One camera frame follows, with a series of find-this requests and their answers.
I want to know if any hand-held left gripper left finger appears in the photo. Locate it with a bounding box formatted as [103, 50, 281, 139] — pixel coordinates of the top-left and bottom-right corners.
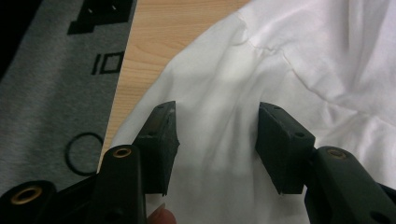
[133, 100, 181, 197]

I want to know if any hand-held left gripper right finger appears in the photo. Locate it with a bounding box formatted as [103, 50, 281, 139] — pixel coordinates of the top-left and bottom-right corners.
[255, 101, 317, 196]

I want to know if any white cloth garment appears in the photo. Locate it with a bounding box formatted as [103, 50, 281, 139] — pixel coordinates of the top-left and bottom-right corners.
[110, 0, 396, 224]

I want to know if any grey cloth with black print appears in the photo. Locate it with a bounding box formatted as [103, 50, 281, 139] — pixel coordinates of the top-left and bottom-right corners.
[0, 0, 138, 197]

